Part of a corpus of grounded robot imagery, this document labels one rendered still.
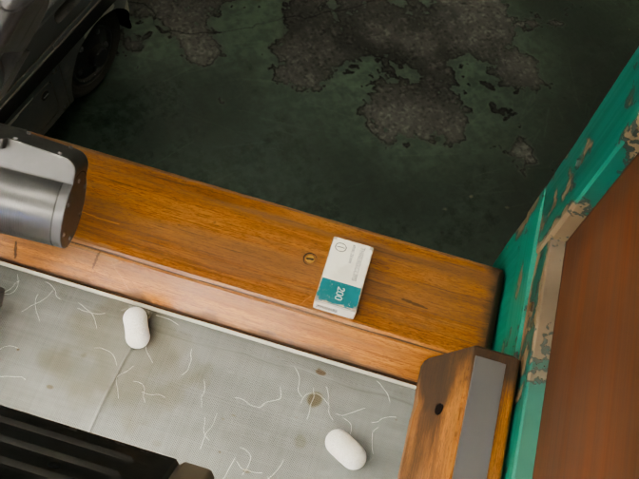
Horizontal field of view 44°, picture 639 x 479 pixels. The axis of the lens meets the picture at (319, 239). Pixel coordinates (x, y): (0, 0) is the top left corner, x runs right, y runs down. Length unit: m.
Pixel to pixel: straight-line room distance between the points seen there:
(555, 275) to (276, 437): 0.25
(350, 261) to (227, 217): 0.12
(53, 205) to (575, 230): 0.36
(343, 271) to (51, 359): 0.25
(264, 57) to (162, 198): 1.12
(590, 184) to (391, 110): 1.22
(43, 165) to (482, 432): 0.34
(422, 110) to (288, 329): 1.15
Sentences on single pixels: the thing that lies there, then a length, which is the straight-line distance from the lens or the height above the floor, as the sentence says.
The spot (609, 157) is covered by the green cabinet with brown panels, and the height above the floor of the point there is 0.98.
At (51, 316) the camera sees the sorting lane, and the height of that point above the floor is 0.74.
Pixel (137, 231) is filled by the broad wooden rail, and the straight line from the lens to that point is 0.68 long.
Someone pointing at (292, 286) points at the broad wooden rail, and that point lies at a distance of 0.66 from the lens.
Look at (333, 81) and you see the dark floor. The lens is 1.77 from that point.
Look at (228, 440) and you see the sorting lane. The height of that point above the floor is 0.74.
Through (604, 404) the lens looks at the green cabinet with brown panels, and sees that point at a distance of 0.45.
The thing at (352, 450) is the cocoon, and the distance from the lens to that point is 0.63.
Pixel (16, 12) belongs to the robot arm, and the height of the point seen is 0.97.
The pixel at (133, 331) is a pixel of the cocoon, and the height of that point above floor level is 0.76.
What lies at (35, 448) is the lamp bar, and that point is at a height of 1.08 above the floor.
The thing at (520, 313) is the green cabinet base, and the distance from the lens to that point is 0.61.
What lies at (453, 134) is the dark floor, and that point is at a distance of 1.74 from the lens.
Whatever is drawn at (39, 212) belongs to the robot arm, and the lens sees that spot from 0.57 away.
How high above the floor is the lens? 1.36
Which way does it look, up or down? 62 degrees down
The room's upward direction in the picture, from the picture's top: 12 degrees clockwise
